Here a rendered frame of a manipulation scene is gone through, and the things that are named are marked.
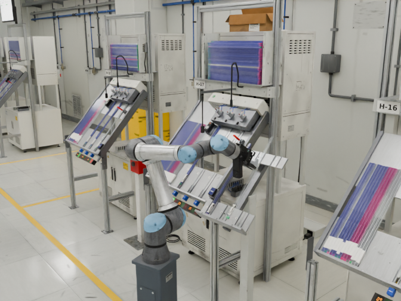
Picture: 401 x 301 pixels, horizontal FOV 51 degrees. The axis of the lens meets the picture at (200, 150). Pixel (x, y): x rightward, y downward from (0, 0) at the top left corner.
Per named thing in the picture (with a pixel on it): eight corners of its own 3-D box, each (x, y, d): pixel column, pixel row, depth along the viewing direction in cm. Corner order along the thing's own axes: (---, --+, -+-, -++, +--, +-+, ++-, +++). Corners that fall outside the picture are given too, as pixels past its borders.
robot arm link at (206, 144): (186, 144, 202) (204, 141, 196) (200, 140, 211) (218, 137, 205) (190, 160, 203) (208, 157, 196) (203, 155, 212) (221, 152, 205)
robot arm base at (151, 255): (159, 267, 213) (158, 249, 211) (135, 260, 221) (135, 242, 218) (175, 254, 226) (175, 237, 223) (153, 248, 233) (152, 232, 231)
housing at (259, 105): (267, 122, 274) (257, 108, 265) (217, 113, 311) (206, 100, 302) (273, 113, 276) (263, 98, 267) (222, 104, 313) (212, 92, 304)
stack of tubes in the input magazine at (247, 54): (259, 85, 265) (261, 40, 258) (207, 79, 303) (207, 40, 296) (273, 83, 272) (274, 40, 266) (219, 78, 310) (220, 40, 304)
